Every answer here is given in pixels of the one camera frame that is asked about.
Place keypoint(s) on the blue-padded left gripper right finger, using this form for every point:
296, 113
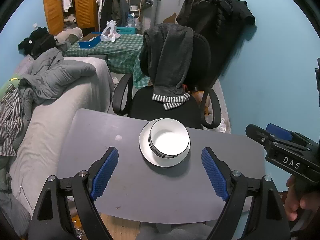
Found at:
218, 173

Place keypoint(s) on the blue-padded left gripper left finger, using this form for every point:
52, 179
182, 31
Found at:
101, 171

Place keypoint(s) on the black office chair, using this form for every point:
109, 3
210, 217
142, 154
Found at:
201, 110

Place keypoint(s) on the person's right hand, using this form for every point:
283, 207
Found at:
292, 203

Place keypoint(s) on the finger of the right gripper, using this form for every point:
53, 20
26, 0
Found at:
279, 132
260, 136

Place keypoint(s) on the grey duvet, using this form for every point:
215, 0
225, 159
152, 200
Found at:
50, 75

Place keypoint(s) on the grey bed mattress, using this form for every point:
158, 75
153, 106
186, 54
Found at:
38, 154

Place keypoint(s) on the black clothes pile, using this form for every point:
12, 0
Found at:
39, 41

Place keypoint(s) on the green checkered tablecloth table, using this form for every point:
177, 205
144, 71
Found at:
122, 56

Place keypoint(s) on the black jacket on wall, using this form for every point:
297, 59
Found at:
221, 22

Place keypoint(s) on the blue cardboard box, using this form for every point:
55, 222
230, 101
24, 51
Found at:
90, 40

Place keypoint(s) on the orange wooden wardrobe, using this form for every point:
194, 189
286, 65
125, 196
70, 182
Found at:
83, 12

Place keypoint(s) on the dark grey hooded sweater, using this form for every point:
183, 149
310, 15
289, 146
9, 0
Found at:
165, 58

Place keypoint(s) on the white plastic bag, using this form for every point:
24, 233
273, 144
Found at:
110, 34

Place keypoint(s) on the striped shirt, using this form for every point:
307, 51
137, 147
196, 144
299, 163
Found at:
11, 120

